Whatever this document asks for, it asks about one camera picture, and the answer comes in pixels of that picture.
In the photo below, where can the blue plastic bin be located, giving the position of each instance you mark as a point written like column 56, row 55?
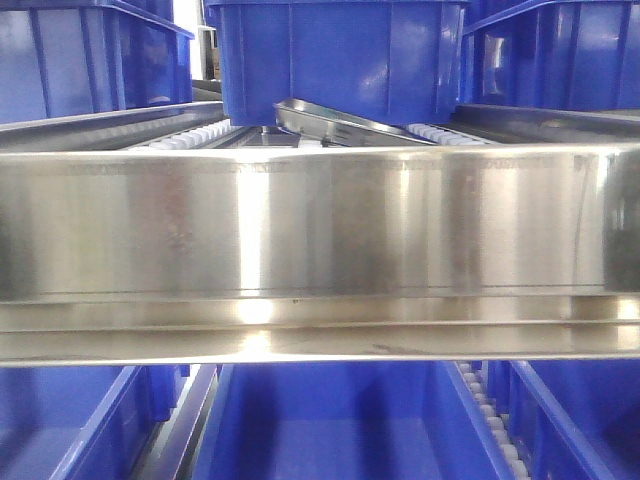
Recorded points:
column 394, row 62

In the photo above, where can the steel tray under bin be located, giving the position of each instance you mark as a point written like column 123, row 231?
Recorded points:
column 337, row 127

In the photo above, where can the white roller track upper right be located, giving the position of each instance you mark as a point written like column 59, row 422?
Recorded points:
column 445, row 136

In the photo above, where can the white roller track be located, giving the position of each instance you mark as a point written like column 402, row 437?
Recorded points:
column 496, row 422
column 190, row 139
column 445, row 136

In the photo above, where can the white roller track upper left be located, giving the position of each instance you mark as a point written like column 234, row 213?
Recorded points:
column 190, row 139

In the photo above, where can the blue bin lower centre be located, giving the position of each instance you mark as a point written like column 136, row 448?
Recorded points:
column 347, row 420

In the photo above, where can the blue bin lower right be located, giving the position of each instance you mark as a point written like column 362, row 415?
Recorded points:
column 570, row 419

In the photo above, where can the blue bin upper right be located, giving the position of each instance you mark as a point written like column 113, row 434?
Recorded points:
column 564, row 55

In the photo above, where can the blue bin upper left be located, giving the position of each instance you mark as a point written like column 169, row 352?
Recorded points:
column 64, row 58

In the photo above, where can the blue bin lower left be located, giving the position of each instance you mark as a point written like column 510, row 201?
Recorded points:
column 83, row 422

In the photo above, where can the stainless steel shelf front rail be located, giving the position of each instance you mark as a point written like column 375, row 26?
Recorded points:
column 528, row 251

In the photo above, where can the steel divider rail left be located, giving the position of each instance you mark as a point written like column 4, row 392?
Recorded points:
column 176, row 443

